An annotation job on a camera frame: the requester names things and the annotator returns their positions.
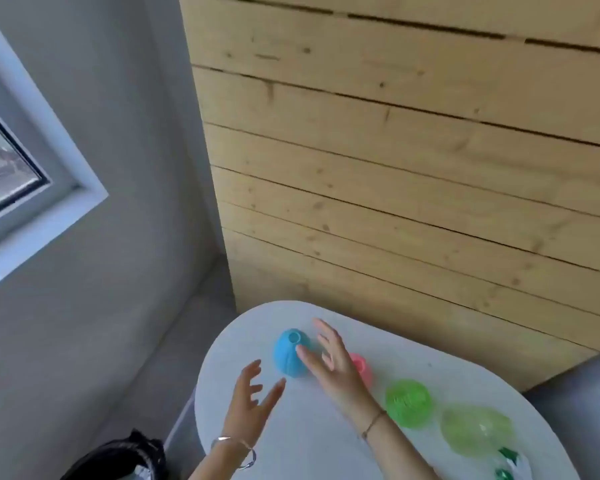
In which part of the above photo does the blue plastic bottle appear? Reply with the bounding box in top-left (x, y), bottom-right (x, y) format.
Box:
top-left (273, 328), bottom-right (321, 379)

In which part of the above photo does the white framed window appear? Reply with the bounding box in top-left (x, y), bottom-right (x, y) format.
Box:
top-left (0, 4), bottom-right (109, 295)

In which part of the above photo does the white green sprayer head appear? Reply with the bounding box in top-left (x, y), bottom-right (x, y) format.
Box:
top-left (495, 447), bottom-right (531, 480)

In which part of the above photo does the black plastic bag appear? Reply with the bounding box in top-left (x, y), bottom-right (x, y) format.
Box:
top-left (73, 429), bottom-right (169, 480)

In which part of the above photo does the person's right hand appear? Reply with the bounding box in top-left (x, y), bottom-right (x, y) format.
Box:
top-left (295, 318), bottom-right (387, 433)

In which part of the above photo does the thin cord bracelet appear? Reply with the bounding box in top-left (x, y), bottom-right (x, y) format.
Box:
top-left (361, 409), bottom-right (389, 441)

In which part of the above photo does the person's left hand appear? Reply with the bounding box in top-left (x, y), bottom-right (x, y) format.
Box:
top-left (221, 359), bottom-right (287, 449)

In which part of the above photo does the silver bangle bracelet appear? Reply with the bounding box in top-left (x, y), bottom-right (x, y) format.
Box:
top-left (211, 436), bottom-right (257, 471)

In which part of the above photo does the pale yellow-green clear bottle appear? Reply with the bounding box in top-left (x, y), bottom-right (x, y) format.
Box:
top-left (440, 405), bottom-right (515, 458)

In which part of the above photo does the wooden slat panel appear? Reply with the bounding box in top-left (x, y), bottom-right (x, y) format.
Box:
top-left (179, 0), bottom-right (600, 393)

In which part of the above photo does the green ribbed clear bottle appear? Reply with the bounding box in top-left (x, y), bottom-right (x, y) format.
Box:
top-left (385, 379), bottom-right (435, 429)

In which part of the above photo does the pink plastic bottle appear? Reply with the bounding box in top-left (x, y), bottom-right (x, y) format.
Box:
top-left (349, 353), bottom-right (375, 388)

